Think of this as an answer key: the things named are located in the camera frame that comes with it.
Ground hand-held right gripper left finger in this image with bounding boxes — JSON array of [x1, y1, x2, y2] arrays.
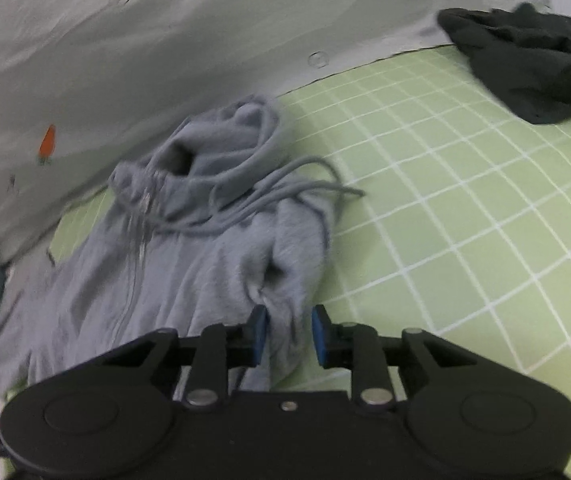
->
[[98, 305, 270, 408]]

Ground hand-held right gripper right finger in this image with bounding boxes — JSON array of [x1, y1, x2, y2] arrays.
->
[[311, 305, 473, 408]]

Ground grey hoodie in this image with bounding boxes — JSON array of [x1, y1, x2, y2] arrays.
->
[[0, 92, 366, 403]]

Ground green grid sheet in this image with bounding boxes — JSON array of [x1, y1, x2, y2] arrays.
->
[[6, 45, 571, 480]]

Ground dark garment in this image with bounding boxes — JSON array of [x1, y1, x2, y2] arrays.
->
[[438, 2, 571, 126]]

